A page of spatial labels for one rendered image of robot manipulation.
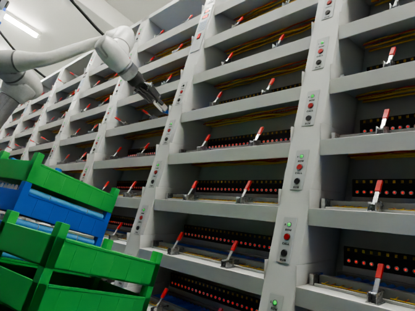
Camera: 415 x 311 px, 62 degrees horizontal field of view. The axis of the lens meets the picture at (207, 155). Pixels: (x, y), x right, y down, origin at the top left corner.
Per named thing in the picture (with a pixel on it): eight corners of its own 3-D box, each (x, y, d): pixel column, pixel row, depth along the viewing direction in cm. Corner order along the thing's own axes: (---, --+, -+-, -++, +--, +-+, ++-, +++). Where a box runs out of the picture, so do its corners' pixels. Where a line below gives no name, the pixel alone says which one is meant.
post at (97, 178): (42, 293, 176) (150, 14, 233) (36, 289, 183) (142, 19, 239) (78, 298, 189) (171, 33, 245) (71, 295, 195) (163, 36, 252)
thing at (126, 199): (141, 208, 149) (143, 176, 151) (79, 202, 192) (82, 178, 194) (177, 210, 163) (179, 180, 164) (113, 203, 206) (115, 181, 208)
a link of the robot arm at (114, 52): (129, 66, 155) (136, 52, 164) (103, 39, 146) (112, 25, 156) (112, 78, 160) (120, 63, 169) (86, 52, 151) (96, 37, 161)
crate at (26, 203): (12, 211, 84) (26, 181, 87) (-25, 202, 96) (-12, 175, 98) (103, 238, 107) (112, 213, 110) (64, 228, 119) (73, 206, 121)
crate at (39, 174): (26, 181, 87) (39, 152, 89) (-12, 175, 98) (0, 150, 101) (112, 213, 110) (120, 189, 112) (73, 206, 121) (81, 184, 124)
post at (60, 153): (4, 268, 227) (100, 44, 283) (0, 266, 233) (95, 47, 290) (34, 274, 239) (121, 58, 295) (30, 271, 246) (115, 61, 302)
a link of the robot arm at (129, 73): (123, 62, 166) (132, 71, 170) (113, 75, 162) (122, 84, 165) (134, 57, 160) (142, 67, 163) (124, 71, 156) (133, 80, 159)
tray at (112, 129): (167, 124, 161) (169, 105, 163) (105, 137, 205) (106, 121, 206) (199, 132, 175) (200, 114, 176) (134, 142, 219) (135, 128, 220)
